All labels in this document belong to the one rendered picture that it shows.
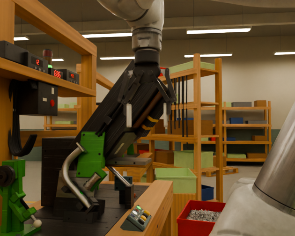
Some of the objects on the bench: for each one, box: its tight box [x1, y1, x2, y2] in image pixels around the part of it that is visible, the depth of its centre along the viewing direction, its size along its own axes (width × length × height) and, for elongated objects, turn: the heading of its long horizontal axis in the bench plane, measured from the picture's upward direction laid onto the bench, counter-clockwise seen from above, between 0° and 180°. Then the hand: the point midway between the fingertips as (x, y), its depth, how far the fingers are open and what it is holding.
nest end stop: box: [85, 203, 100, 214], centre depth 115 cm, size 4×7×6 cm
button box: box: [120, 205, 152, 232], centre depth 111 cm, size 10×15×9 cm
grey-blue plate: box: [114, 176, 133, 204], centre depth 141 cm, size 10×2×14 cm
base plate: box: [24, 184, 149, 236], centre depth 135 cm, size 42×110×2 cm
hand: (147, 120), depth 81 cm, fingers open, 10 cm apart
